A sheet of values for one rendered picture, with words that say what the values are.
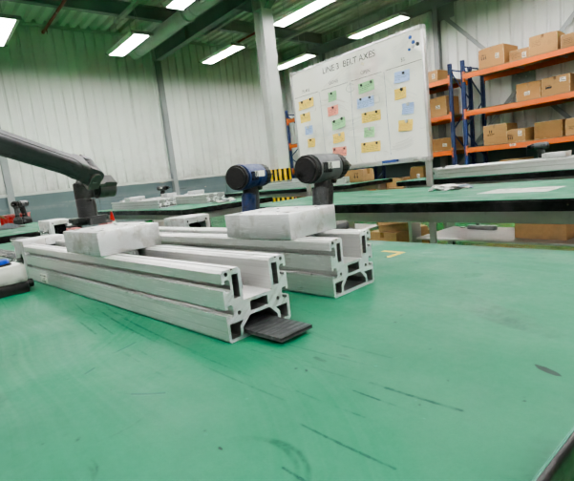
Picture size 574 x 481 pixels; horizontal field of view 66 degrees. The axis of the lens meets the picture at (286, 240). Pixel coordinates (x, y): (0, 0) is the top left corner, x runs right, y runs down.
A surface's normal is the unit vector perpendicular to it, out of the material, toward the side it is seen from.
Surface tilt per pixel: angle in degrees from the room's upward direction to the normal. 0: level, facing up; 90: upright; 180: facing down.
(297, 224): 90
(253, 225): 90
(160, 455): 0
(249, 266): 90
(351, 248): 90
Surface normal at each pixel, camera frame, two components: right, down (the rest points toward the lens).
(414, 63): -0.76, 0.18
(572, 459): 0.64, 0.04
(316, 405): -0.11, -0.98
